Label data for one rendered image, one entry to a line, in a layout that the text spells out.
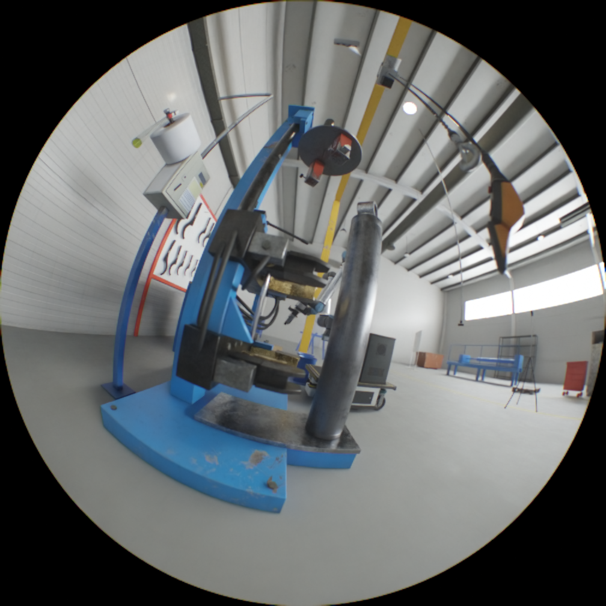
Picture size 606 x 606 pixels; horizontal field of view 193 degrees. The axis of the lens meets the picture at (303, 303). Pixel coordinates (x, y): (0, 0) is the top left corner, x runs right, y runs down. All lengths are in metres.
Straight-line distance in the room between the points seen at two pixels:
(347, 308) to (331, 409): 0.52
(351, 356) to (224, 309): 0.61
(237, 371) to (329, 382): 0.48
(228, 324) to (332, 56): 6.48
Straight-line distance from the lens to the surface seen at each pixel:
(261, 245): 0.65
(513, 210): 0.58
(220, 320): 0.65
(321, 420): 0.99
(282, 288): 1.15
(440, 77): 7.07
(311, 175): 1.64
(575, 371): 7.02
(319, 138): 1.72
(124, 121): 2.43
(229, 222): 0.73
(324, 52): 6.45
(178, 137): 1.22
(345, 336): 0.89
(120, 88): 2.50
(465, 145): 0.66
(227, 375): 0.62
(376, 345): 1.93
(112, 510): 0.79
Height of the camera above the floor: 0.69
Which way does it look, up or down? 9 degrees up
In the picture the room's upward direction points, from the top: 14 degrees clockwise
